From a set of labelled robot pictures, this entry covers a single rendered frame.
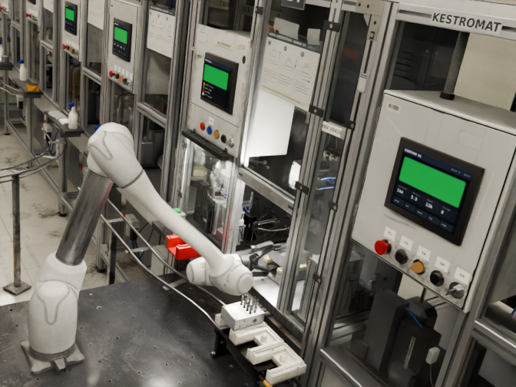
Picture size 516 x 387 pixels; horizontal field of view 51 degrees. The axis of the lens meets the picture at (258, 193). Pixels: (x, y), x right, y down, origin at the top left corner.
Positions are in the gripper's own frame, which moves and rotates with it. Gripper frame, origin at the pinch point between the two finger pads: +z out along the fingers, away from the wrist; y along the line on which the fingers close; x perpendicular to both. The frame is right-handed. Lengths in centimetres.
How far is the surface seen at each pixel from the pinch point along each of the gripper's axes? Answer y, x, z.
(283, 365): -13, -44, -28
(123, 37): 66, 140, -17
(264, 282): -9.5, -2.4, -7.3
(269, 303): -10.5, -14.5, -13.3
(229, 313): -8.1, -17.6, -33.5
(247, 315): -8.1, -20.9, -27.8
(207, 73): 65, 45, -17
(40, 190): -98, 329, -13
